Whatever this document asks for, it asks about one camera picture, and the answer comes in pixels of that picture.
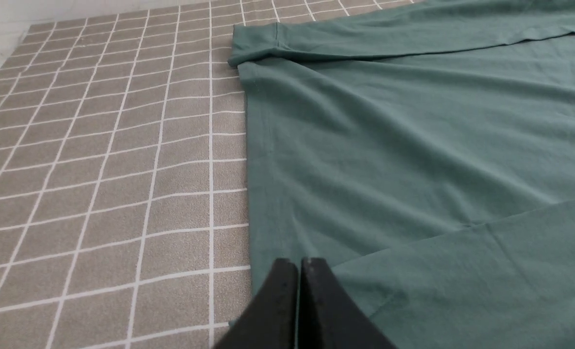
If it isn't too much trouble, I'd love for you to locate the beige checkered tablecloth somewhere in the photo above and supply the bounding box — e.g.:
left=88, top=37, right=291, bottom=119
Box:
left=0, top=0, right=407, bottom=349

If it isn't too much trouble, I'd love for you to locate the green long sleeve shirt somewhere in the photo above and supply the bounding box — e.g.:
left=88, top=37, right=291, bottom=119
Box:
left=228, top=0, right=575, bottom=349

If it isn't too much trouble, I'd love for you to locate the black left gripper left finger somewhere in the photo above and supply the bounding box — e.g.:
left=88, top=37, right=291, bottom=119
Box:
left=214, top=258, right=299, bottom=349

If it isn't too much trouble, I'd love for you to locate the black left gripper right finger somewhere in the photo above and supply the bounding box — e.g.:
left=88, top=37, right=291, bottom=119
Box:
left=299, top=258, right=396, bottom=349

